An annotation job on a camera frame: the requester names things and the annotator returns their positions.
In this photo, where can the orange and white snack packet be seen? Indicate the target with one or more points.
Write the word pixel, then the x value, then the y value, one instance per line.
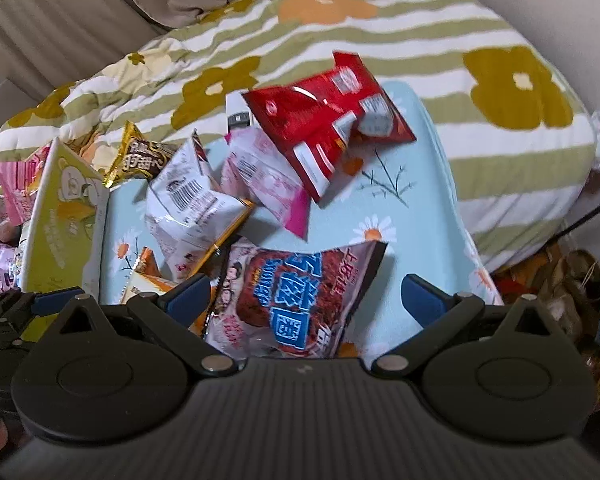
pixel 147 272

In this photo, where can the yellow-green cardboard box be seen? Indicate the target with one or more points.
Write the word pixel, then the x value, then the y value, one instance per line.
pixel 65 225

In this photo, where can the brown and gold snack packet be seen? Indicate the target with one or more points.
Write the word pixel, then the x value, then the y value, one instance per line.
pixel 140 155

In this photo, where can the red snack packet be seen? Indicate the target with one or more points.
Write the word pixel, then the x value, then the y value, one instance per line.
pixel 310 125

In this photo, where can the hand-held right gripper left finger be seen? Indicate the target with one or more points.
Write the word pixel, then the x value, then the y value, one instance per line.
pixel 190 294

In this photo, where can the beige curtain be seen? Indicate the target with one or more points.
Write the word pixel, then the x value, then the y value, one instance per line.
pixel 80 5

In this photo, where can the pink striped snack packet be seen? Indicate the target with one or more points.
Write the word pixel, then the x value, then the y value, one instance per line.
pixel 17 180

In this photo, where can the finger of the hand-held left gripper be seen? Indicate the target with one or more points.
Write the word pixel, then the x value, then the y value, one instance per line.
pixel 0 337
pixel 50 300

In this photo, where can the small white snack packet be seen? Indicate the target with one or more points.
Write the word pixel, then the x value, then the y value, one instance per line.
pixel 237 110

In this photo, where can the brown and white snack packet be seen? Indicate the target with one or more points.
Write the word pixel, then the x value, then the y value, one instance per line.
pixel 300 290

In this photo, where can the striped flower-print blanket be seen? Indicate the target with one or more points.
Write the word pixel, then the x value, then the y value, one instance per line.
pixel 430 50

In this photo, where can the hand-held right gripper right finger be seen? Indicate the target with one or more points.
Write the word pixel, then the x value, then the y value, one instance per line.
pixel 422 296

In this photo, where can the white barcode snack packet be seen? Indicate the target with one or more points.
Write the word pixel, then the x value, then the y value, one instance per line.
pixel 185 200

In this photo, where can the pink and white snack packet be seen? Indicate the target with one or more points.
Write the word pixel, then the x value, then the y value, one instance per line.
pixel 270 180

